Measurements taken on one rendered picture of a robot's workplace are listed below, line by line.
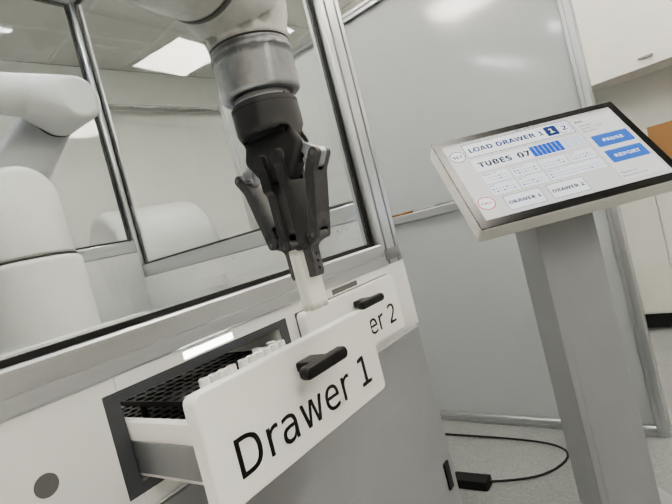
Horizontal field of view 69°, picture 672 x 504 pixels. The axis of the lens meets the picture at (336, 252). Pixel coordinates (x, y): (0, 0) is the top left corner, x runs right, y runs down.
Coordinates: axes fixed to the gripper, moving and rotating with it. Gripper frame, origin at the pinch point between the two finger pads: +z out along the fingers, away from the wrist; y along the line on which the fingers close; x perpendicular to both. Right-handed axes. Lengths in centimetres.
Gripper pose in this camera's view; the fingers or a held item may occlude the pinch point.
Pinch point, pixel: (308, 278)
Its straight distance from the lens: 55.0
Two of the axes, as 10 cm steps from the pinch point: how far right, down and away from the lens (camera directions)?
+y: -7.9, 1.8, 5.9
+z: 2.5, 9.7, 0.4
